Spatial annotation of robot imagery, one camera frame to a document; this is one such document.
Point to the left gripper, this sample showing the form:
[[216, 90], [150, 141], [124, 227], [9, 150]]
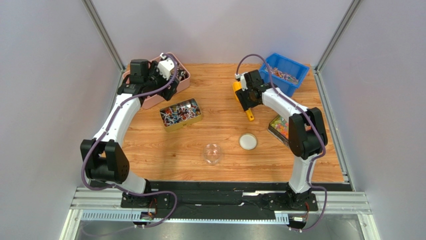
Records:
[[168, 94]]

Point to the tin of gummy candies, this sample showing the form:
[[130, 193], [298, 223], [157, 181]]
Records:
[[279, 128]]

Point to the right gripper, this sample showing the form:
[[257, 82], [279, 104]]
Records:
[[247, 98]]

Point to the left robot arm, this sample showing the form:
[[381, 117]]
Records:
[[105, 164]]

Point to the white jar lid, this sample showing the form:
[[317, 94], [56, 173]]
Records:
[[248, 141]]

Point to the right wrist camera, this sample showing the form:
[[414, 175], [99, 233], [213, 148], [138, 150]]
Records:
[[239, 77]]

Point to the clear glass jar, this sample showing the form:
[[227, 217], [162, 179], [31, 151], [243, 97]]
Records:
[[212, 154]]

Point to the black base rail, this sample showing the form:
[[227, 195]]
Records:
[[191, 200]]

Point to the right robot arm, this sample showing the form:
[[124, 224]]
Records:
[[307, 138]]

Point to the blue plastic bin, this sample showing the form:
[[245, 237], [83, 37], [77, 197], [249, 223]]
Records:
[[287, 74]]

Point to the gold tin of lollipops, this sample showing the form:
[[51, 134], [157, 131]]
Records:
[[180, 115]]

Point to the yellow plastic scoop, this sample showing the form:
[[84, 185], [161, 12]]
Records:
[[236, 86]]

